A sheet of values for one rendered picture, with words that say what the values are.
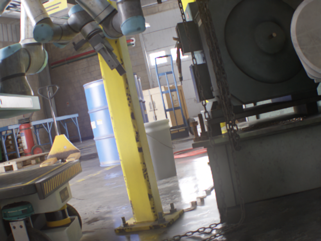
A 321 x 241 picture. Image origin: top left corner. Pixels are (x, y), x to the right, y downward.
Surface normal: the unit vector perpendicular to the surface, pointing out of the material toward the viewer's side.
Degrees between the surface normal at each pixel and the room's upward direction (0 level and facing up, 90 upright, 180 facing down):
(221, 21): 90
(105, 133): 90
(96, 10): 114
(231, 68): 90
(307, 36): 90
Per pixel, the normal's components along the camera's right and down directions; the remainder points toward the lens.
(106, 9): 0.36, 0.00
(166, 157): 0.59, -0.05
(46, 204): -0.03, 0.04
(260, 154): -0.31, 0.10
